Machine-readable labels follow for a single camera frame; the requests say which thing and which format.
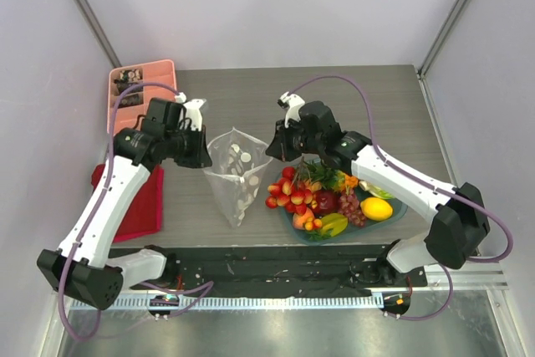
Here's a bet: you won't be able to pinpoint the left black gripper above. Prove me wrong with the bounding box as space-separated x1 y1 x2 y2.
164 123 212 169

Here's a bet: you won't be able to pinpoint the clear zip top bag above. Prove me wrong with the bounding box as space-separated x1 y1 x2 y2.
204 128 273 228

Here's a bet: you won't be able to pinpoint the orange toy pineapple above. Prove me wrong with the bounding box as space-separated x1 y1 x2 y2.
304 161 359 192

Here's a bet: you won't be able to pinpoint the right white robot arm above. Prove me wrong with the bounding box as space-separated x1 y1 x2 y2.
267 94 490 286

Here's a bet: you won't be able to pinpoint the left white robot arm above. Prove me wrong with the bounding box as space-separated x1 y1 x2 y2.
37 98 211 310

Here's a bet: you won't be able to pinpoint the teal plastic tray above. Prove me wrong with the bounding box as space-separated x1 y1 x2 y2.
265 159 408 245

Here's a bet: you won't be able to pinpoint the red cherry bunch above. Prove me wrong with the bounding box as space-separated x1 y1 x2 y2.
265 159 322 217

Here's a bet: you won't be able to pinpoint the dark red toy apple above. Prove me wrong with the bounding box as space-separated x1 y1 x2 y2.
312 190 339 216

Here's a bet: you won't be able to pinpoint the orange toy peach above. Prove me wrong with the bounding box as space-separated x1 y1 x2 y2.
292 207 315 230

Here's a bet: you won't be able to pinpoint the small orange cherry cluster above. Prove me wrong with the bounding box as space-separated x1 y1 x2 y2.
303 217 323 232

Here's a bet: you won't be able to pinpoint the red folded cloth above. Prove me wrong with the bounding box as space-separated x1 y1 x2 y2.
113 166 165 244

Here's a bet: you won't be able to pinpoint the pink compartment organizer box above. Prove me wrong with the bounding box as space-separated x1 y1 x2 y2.
108 59 177 134

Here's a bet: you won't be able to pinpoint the purple toy grapes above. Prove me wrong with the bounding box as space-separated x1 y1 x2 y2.
338 188 367 227

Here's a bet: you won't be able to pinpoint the yellow green toy starfruit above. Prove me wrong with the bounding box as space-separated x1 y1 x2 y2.
308 213 349 242

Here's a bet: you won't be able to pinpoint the white toy cauliflower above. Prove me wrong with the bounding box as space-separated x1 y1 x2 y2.
359 181 395 200

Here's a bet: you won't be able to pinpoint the yellow toy lemon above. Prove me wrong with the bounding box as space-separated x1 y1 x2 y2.
360 197 394 222

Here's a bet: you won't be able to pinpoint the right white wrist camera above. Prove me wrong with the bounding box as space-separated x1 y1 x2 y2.
278 91 305 128

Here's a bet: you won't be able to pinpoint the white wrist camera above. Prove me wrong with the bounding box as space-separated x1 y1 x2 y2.
278 91 305 128
175 92 208 131

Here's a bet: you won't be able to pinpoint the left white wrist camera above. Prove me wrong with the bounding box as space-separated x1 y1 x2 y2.
175 92 208 131

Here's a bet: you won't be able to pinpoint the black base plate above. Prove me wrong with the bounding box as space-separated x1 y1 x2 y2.
108 242 430 298

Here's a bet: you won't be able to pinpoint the slotted white cable duct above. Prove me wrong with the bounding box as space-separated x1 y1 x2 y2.
66 289 385 312

